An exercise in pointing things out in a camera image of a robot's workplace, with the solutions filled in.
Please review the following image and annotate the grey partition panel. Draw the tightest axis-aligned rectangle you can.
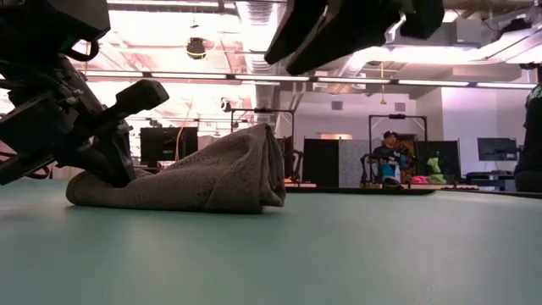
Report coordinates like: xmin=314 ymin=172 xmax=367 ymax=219
xmin=338 ymin=139 xmax=373 ymax=187

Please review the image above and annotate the green cloth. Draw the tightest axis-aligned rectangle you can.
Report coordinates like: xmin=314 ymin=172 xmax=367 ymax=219
xmin=426 ymin=156 xmax=447 ymax=186

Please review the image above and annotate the teal table mat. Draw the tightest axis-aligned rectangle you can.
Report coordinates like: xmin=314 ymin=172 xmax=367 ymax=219
xmin=0 ymin=180 xmax=542 ymax=305

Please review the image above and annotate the black ceiling dome camera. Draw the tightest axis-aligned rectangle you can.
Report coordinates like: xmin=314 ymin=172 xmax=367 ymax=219
xmin=185 ymin=36 xmax=207 ymax=60

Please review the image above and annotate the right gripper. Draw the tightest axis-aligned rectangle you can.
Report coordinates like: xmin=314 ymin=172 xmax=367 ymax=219
xmin=285 ymin=0 xmax=445 ymax=76

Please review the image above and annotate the person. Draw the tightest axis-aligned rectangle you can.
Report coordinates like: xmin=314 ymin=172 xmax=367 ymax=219
xmin=371 ymin=130 xmax=408 ymax=187
xmin=514 ymin=82 xmax=542 ymax=194

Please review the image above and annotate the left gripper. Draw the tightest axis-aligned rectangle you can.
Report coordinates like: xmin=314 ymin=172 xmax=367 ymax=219
xmin=0 ymin=54 xmax=170 ymax=189

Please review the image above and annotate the black monitor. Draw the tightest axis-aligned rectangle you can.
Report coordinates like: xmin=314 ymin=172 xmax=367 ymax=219
xmin=477 ymin=137 xmax=519 ymax=163
xmin=140 ymin=126 xmax=199 ymax=167

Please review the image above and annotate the silver ventilation duct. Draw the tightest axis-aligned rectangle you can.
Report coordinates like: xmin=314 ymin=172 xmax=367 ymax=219
xmin=235 ymin=0 xmax=285 ymax=128

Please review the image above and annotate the black partition panel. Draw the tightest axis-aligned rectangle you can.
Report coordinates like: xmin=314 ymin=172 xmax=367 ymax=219
xmin=301 ymin=138 xmax=340 ymax=189

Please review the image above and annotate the grey towel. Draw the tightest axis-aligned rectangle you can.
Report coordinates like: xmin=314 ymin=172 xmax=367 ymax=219
xmin=65 ymin=122 xmax=288 ymax=214

